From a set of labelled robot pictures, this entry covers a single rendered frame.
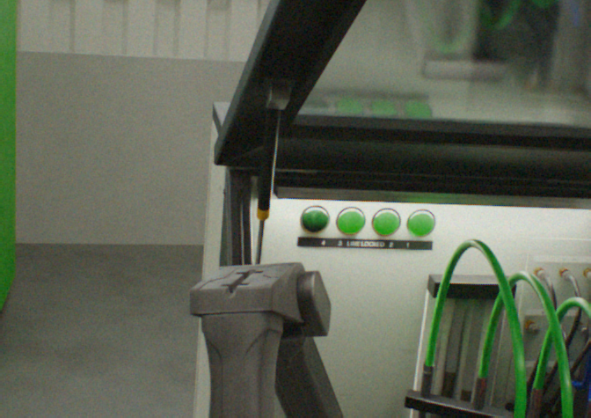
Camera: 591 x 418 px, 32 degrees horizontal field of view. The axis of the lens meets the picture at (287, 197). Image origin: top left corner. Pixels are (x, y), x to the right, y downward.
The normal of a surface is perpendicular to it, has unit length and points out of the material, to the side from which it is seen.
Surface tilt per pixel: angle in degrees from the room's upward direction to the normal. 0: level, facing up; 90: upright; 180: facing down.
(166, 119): 90
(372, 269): 90
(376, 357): 90
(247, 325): 63
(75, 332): 0
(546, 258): 90
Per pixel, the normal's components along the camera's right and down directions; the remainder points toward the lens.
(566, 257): 0.14, 0.30
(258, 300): -0.27, -0.22
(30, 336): 0.08, -0.95
